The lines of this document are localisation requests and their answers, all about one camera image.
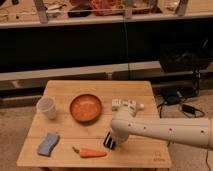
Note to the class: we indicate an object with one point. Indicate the black box on floor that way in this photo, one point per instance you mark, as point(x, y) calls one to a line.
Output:
point(181, 57)

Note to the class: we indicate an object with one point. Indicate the white plastic cup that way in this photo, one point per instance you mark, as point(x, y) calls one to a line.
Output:
point(46, 105)

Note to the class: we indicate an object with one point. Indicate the orange round bowl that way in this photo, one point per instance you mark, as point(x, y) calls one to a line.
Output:
point(85, 108)

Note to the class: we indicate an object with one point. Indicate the orange plastic carrot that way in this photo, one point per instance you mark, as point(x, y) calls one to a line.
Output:
point(89, 153)

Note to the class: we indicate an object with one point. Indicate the wooden folding table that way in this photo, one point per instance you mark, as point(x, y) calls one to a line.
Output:
point(137, 152)

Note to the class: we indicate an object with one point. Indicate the black power adapter with cable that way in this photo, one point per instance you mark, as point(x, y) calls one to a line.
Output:
point(190, 110)

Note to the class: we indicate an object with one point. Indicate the blue wavy sponge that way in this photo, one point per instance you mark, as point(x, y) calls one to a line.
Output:
point(48, 144)

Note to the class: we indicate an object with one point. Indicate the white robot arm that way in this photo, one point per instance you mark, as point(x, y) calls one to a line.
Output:
point(196, 132)

